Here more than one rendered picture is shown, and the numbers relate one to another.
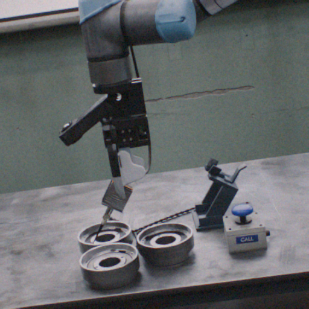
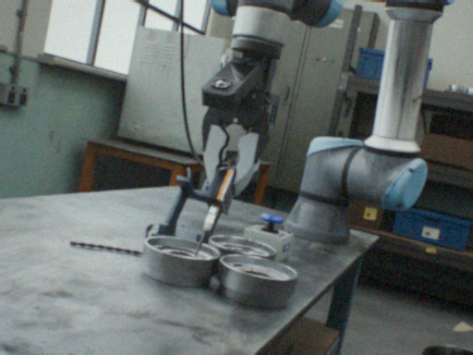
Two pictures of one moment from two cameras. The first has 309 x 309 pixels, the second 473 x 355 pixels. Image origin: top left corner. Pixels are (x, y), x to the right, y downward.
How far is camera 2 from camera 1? 125 cm
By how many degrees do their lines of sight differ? 72
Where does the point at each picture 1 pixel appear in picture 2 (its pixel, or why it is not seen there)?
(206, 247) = not seen: hidden behind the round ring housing
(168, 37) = (327, 18)
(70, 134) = (238, 95)
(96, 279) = (287, 291)
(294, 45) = not seen: outside the picture
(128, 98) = (270, 69)
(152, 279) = not seen: hidden behind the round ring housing
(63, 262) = (163, 293)
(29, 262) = (116, 300)
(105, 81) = (282, 40)
